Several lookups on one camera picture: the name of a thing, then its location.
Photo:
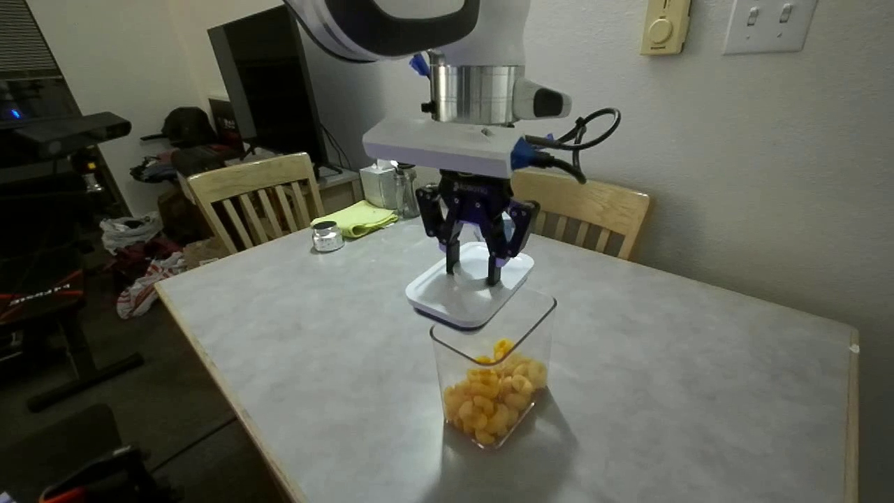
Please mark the white light switch plate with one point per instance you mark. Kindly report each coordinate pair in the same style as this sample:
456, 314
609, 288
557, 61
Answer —
768, 27

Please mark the beige wall thermostat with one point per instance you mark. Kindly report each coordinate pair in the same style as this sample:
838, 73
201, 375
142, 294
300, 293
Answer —
666, 30

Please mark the clear plastic storage container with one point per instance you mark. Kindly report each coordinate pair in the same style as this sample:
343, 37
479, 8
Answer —
532, 353

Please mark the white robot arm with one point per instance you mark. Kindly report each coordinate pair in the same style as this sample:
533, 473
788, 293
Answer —
493, 37

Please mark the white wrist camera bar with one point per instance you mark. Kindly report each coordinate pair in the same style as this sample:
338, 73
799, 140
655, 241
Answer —
436, 143

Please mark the wooden slat-back chair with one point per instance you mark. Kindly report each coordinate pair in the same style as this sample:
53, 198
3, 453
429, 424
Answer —
596, 207
251, 178

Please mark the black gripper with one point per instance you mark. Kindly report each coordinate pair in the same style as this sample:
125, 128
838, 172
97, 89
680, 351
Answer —
475, 198

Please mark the black flat screen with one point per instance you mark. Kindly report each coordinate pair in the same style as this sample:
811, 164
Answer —
265, 86

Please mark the white rectangular container lid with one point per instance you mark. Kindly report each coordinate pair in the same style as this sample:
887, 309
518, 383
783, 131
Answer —
462, 300

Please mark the pile of clothes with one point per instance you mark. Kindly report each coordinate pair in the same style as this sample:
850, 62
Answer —
142, 269

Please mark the lime green cloth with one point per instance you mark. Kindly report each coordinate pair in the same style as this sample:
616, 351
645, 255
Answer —
364, 220

